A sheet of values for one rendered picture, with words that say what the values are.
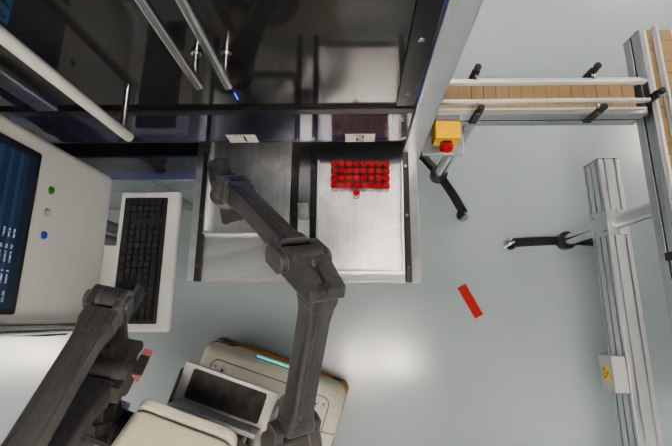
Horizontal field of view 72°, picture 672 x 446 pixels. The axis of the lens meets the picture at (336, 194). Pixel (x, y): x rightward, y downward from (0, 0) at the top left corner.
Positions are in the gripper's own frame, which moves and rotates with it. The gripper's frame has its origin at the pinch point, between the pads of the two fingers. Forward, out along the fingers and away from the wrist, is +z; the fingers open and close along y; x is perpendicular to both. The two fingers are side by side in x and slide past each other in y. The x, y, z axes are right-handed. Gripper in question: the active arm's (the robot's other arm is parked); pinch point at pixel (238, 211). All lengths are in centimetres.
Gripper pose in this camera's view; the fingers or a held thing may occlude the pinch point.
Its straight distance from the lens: 142.4
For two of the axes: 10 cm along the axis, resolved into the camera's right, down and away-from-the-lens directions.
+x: -9.7, 2.4, -0.4
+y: -2.4, -9.3, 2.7
